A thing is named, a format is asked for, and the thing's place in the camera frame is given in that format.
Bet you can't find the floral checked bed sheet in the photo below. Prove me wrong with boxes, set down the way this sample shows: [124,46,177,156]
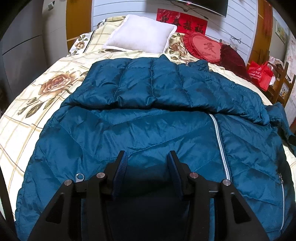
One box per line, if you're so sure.
[0,15,296,220]

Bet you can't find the dark red velvet cushion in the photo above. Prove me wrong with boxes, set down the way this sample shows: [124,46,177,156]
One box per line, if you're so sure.
[219,44,251,81]

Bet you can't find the white square pillow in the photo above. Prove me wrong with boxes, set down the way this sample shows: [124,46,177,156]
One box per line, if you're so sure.
[103,15,177,54]

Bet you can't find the wooden chair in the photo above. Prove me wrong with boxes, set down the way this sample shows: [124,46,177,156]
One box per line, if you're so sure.
[265,62,295,107]

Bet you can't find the red heart-shaped cushion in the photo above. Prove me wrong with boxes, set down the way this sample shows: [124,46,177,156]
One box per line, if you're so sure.
[183,31,222,64]

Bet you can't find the blue puffer jacket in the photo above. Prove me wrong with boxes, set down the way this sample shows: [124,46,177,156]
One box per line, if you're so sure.
[16,56,295,240]

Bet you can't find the red Chinese banner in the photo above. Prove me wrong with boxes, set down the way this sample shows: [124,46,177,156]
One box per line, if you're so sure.
[156,9,208,35]

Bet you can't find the wall-mounted black television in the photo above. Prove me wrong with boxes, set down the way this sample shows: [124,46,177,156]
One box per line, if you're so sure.
[170,0,228,17]

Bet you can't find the red shopping bag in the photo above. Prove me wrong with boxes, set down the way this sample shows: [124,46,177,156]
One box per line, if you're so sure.
[247,61,273,91]

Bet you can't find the grey wardrobe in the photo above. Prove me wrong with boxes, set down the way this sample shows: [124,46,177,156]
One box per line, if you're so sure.
[1,0,47,102]

